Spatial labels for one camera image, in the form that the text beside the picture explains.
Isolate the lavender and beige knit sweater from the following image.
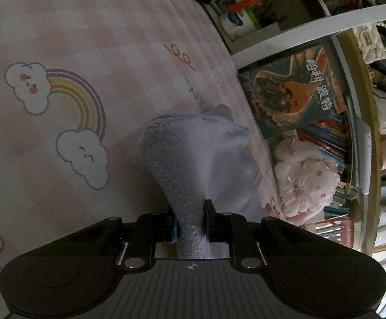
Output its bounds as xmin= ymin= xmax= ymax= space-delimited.
xmin=138 ymin=104 xmax=266 ymax=259

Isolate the white pink plush bunny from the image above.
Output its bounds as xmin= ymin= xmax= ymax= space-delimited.
xmin=274 ymin=137 xmax=340 ymax=226

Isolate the row of books on shelf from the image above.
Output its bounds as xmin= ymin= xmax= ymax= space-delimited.
xmin=296 ymin=112 xmax=358 ymax=248

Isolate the Harry Potter book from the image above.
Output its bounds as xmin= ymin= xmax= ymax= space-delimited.
xmin=238 ymin=45 xmax=347 ymax=139

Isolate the pink checked cartoon table mat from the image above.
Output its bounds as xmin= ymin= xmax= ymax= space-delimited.
xmin=0 ymin=0 xmax=279 ymax=318

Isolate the red white bottle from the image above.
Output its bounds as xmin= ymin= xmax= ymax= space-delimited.
xmin=227 ymin=0 xmax=263 ymax=12

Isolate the white metal shelf frame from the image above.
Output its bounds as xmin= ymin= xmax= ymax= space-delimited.
xmin=232 ymin=4 xmax=386 ymax=255

